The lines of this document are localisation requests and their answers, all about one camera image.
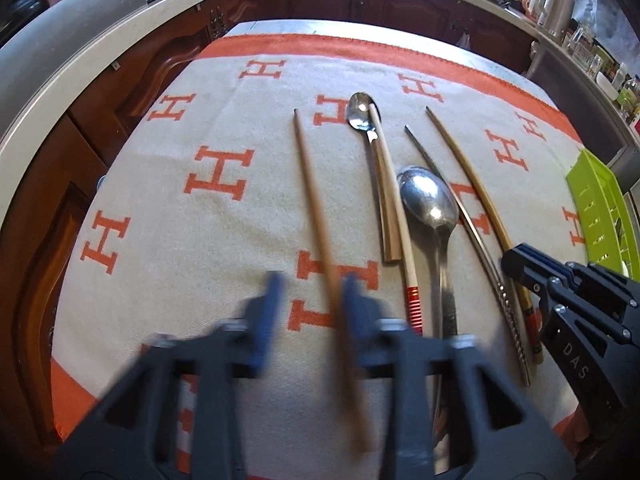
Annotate brown wooden chopstick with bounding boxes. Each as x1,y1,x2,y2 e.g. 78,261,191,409
292,107,373,453

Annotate large steel spoon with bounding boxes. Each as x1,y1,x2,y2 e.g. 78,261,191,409
396,165,462,476

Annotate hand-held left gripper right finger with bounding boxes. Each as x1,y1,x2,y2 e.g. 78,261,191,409
340,272,576,480

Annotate steel chopstick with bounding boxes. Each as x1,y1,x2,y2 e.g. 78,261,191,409
405,125,532,387

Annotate white kitchen countertop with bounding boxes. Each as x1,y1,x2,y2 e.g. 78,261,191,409
0,0,640,221

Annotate glass spice jars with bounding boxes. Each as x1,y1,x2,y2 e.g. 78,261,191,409
567,27,601,61

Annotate white and pink kettle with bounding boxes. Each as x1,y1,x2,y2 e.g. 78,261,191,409
522,0,561,26

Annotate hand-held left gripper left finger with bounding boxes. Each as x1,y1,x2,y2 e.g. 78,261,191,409
50,270,286,480

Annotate orange and white printed blanket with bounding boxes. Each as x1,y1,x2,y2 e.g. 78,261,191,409
50,32,608,480

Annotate white chopstick red striped end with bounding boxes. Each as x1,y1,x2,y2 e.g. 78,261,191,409
369,102,425,336

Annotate green plastic tray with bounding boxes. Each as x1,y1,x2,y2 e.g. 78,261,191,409
565,147,640,281

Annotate small spoon wooden handle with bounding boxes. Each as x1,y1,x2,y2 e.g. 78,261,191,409
346,91,405,263

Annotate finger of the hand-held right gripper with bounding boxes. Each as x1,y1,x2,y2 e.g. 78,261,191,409
515,243,640,311
501,254,640,348

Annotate yellowish bamboo chopstick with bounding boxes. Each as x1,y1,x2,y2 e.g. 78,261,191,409
425,106,546,366

